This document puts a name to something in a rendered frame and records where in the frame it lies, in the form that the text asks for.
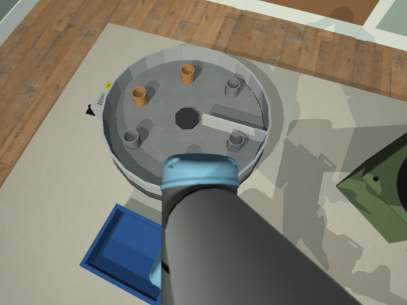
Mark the grey metal sleeve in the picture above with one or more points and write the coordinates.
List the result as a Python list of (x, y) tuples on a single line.
[(128, 134), (234, 136), (232, 87)]

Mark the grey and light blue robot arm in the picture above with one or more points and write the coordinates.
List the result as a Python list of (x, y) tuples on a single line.
[(221, 251)]

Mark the bronze bushing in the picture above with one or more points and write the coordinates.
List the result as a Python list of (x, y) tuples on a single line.
[(187, 74), (136, 93)]

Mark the blue crate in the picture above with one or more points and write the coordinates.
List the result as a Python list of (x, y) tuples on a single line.
[(124, 251)]

